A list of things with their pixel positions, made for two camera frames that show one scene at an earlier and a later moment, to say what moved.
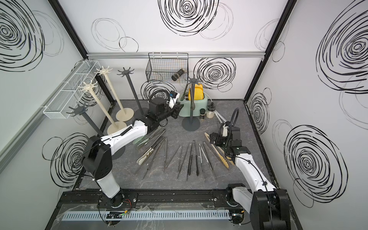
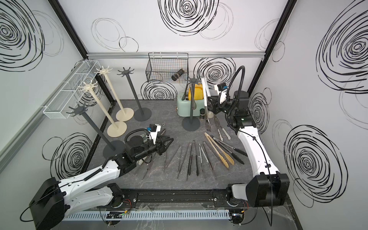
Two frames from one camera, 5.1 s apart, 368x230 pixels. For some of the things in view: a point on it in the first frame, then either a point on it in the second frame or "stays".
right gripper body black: [221, 141] → [224, 108]
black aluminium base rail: [150, 200] stays
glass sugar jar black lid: [210, 112] stays
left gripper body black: [168, 112] → [157, 147]
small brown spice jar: [202, 114] stays
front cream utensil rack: [113, 126] stays
